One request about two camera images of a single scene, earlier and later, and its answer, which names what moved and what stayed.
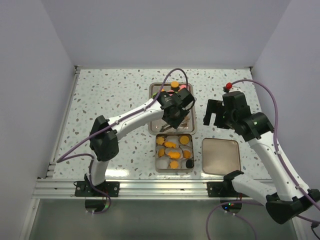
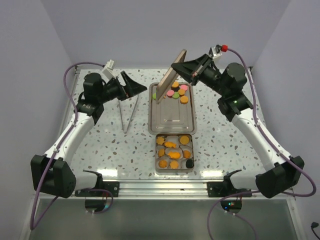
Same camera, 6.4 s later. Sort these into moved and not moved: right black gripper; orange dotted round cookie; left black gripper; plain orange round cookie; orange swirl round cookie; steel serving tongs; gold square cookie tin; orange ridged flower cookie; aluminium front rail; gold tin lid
Moved: left black gripper; steel serving tongs; gold tin lid; orange swirl round cookie; right black gripper
Not moved: gold square cookie tin; orange dotted round cookie; aluminium front rail; orange ridged flower cookie; plain orange round cookie
